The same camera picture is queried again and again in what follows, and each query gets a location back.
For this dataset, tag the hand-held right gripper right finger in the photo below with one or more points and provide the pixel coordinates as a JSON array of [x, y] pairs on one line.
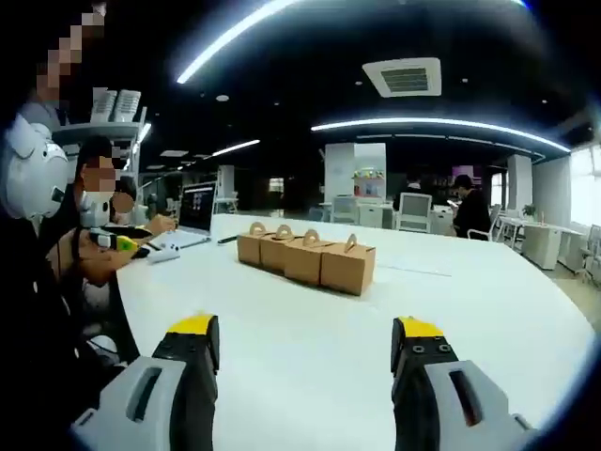
[[441, 404]]

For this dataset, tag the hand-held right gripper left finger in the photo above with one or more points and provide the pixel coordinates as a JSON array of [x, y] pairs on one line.
[[159, 399]]

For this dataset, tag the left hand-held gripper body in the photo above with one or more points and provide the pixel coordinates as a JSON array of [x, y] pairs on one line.
[[102, 239]]

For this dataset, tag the brown paper box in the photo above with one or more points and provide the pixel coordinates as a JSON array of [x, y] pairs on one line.
[[273, 256], [345, 275], [249, 251], [303, 265]]

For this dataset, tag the person's left hand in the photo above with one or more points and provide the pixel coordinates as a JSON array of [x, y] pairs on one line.
[[87, 246]]

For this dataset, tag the small white case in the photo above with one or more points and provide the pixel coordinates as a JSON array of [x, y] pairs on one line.
[[164, 255]]

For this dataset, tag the silver laptop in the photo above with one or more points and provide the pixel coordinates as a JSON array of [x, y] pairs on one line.
[[197, 204]]

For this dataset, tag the person's dark clothing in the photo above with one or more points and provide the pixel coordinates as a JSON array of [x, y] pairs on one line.
[[28, 305]]

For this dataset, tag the black pen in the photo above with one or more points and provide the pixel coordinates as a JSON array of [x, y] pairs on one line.
[[226, 239]]

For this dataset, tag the white shelf rack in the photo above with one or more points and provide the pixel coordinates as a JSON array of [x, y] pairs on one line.
[[98, 129]]

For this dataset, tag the stack of white trays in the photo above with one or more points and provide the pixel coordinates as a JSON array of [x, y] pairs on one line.
[[115, 105]]

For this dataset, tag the short ceiling light strip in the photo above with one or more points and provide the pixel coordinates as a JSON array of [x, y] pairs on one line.
[[235, 148]]

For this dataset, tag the white desk cabinet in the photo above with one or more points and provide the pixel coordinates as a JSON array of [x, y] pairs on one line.
[[544, 244]]

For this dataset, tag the white office chair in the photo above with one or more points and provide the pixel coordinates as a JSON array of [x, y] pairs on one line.
[[414, 211]]

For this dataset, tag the potted green plant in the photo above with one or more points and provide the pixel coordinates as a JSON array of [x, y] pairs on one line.
[[529, 210]]

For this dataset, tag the long ceiling light strip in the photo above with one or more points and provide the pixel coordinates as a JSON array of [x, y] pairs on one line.
[[446, 123], [225, 44]]

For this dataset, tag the white display partition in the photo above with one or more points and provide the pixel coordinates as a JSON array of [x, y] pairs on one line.
[[338, 169]]

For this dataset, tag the ceiling air vent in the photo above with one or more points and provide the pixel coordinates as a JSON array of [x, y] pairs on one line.
[[403, 77]]

